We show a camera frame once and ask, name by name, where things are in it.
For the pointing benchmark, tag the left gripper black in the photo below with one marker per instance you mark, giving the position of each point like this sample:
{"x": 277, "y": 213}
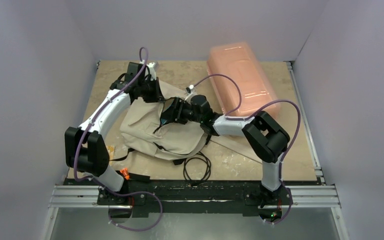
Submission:
{"x": 156, "y": 96}

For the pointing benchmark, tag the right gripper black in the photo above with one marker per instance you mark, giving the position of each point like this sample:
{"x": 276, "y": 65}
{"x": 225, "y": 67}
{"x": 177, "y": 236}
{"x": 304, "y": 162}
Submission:
{"x": 175, "y": 110}

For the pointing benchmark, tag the beige backpack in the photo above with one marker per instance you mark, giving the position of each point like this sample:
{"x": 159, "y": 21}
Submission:
{"x": 142, "y": 131}

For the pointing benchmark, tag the orange small clip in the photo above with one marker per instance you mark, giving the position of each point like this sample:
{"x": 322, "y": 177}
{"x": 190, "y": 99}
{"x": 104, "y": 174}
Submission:
{"x": 125, "y": 173}

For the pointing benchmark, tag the banana toy card pack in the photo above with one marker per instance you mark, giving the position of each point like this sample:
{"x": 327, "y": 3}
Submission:
{"x": 111, "y": 151}

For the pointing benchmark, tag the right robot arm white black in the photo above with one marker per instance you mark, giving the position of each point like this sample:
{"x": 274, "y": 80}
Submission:
{"x": 269, "y": 141}

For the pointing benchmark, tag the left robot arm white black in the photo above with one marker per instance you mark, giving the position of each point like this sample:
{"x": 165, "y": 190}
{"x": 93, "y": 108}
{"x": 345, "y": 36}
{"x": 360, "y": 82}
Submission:
{"x": 85, "y": 149}

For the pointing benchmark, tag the orange translucent plastic box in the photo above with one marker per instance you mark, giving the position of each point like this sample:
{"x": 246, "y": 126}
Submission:
{"x": 238, "y": 79}

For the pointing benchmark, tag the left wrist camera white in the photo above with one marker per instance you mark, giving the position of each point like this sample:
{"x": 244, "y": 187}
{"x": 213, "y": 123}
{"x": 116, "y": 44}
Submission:
{"x": 151, "y": 70}

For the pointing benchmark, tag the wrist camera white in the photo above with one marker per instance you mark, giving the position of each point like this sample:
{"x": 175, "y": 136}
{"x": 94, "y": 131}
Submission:
{"x": 190, "y": 92}
{"x": 151, "y": 70}

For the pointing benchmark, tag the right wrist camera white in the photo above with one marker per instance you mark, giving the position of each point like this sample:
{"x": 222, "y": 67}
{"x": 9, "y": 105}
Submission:
{"x": 190, "y": 92}

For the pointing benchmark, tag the black aluminium base frame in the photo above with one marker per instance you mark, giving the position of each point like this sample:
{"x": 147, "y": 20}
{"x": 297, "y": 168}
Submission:
{"x": 211, "y": 197}

